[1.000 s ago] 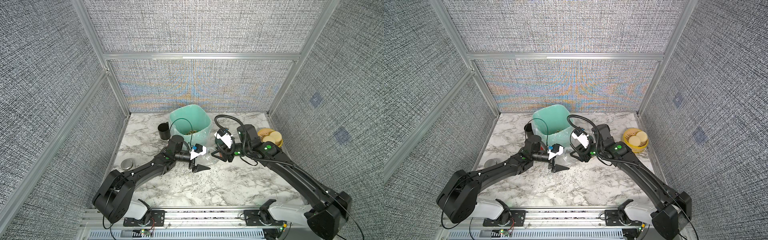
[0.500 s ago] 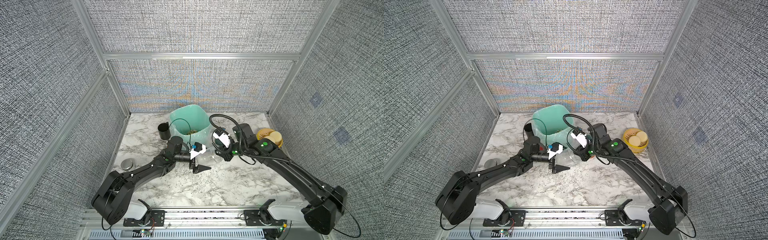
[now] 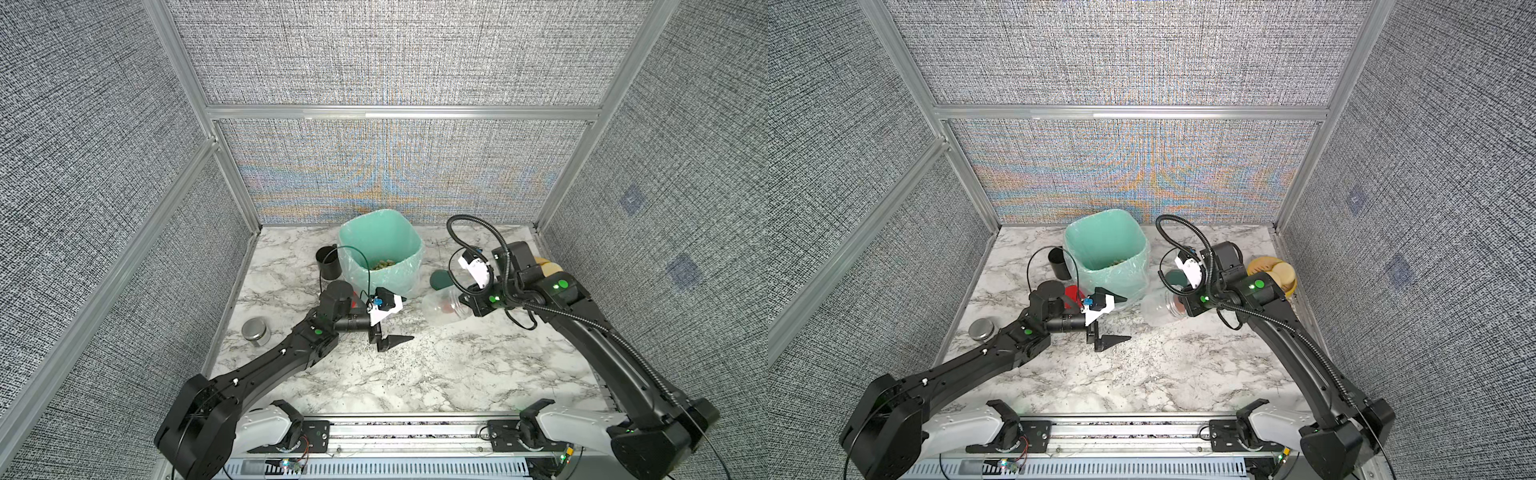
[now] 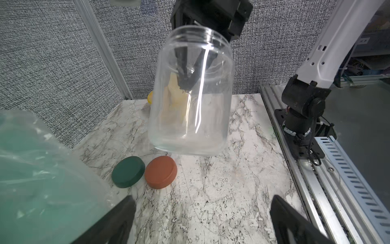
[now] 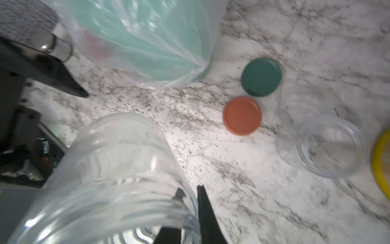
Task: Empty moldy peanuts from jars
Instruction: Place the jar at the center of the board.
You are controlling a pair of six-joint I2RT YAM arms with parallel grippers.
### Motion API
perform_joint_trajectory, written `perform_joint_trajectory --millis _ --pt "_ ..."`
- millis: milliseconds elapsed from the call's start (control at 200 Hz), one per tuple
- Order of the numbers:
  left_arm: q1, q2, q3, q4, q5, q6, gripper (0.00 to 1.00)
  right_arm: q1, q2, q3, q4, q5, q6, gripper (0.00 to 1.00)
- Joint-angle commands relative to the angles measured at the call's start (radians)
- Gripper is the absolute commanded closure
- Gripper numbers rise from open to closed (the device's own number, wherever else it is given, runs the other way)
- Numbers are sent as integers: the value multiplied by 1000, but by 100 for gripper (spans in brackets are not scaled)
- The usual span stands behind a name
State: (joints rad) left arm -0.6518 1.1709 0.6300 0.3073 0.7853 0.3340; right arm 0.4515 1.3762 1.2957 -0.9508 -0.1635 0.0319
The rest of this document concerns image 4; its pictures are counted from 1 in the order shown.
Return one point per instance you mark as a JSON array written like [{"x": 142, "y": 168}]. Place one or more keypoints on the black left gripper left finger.
[{"x": 114, "y": 227}]

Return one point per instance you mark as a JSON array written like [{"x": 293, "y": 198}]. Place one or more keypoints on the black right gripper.
[{"x": 225, "y": 17}]

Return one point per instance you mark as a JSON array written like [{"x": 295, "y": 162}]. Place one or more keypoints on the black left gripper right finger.
[{"x": 290, "y": 227}]

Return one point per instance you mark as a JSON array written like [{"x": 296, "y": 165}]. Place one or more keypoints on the green lid peanut jar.
[{"x": 206, "y": 127}]

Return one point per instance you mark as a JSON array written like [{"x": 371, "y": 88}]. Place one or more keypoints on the green jar lid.
[{"x": 128, "y": 172}]

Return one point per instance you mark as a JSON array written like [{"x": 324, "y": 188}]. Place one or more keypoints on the orange jar lid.
[{"x": 160, "y": 172}]

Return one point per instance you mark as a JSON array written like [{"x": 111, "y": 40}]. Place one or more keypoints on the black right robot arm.
[{"x": 306, "y": 91}]

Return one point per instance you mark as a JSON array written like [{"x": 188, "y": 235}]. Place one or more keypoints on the yellow bamboo steamer basket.
[{"x": 174, "y": 102}]

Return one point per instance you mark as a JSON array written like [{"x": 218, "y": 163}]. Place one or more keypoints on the green trash bin with liner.
[{"x": 47, "y": 195}]

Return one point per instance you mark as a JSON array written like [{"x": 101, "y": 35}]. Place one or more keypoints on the aluminium front rail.
[{"x": 337, "y": 199}]

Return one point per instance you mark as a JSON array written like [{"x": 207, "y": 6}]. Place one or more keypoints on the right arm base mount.
[{"x": 300, "y": 133}]

